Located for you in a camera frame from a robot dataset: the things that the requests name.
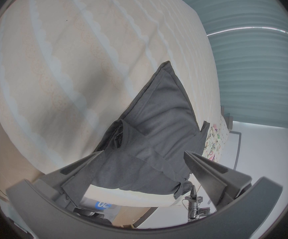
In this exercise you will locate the white printed pyjama top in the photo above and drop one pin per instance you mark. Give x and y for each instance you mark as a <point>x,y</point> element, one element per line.
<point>212,143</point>

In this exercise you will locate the black T-shirt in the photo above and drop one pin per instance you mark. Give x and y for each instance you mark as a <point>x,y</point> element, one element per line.
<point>159,123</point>

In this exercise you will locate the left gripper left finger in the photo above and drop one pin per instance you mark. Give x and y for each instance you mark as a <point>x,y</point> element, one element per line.
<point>74,180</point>

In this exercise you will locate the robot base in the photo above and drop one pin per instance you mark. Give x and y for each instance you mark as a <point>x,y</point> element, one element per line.
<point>101,205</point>

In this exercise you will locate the bed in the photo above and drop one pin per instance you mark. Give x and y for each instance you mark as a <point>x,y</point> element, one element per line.
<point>59,71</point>

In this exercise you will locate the blue-green curtain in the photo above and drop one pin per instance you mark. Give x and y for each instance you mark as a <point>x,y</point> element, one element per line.
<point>233,6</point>
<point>258,83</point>

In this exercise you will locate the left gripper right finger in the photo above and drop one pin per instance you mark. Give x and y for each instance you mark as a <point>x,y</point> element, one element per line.
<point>216,180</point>

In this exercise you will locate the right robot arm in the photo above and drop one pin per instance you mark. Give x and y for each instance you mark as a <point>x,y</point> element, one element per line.
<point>195,209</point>

